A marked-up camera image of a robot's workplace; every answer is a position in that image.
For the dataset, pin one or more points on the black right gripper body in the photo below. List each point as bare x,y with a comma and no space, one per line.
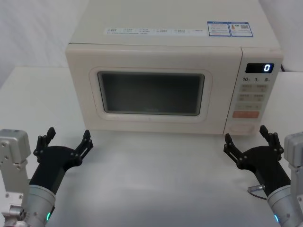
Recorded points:
262,165

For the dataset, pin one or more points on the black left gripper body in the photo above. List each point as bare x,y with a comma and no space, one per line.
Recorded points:
53,163

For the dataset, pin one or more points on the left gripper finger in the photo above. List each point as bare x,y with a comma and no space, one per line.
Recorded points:
84,145
43,142

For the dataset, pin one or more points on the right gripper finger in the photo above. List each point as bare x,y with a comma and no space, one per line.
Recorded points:
233,150
272,140

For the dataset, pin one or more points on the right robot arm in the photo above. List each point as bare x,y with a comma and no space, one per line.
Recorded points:
292,179

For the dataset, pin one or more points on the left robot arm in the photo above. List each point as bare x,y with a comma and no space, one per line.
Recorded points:
16,165

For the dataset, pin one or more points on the white table cloth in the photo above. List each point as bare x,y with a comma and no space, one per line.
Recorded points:
151,179

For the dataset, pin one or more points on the cream microwave oven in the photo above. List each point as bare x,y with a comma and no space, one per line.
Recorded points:
151,56

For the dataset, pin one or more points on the white curtain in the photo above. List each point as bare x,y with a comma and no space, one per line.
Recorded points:
35,30

